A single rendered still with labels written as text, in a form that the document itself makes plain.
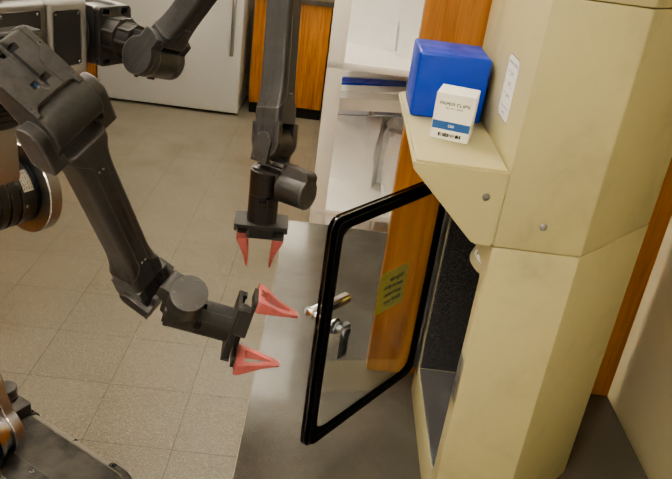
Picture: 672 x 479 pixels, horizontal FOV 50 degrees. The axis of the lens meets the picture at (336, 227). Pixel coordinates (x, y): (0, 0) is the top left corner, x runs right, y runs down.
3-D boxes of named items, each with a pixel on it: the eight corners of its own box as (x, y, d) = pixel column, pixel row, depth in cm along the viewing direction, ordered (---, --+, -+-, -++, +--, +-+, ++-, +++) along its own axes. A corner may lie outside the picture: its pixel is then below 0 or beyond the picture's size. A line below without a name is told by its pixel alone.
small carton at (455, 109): (471, 134, 96) (481, 90, 93) (467, 144, 92) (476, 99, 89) (435, 126, 97) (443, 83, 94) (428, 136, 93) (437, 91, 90)
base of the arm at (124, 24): (125, 60, 156) (125, 3, 151) (153, 68, 153) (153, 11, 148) (94, 65, 149) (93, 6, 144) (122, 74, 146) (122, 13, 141)
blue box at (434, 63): (469, 105, 110) (481, 46, 106) (479, 124, 101) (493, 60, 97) (405, 96, 110) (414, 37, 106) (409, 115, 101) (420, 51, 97)
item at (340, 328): (348, 356, 108) (353, 324, 105) (338, 361, 106) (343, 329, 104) (338, 350, 109) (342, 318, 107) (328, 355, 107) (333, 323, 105)
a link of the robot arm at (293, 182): (282, 131, 137) (256, 129, 130) (333, 147, 132) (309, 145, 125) (268, 191, 140) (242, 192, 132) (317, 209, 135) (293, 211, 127)
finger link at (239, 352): (289, 350, 115) (232, 335, 113) (275, 386, 118) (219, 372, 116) (288, 329, 121) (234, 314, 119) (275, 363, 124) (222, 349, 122)
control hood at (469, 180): (458, 158, 117) (470, 99, 113) (492, 248, 88) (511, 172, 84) (389, 150, 117) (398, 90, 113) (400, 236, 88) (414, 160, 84)
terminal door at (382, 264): (411, 371, 134) (452, 172, 117) (302, 450, 112) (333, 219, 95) (408, 369, 134) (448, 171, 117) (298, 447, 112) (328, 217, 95)
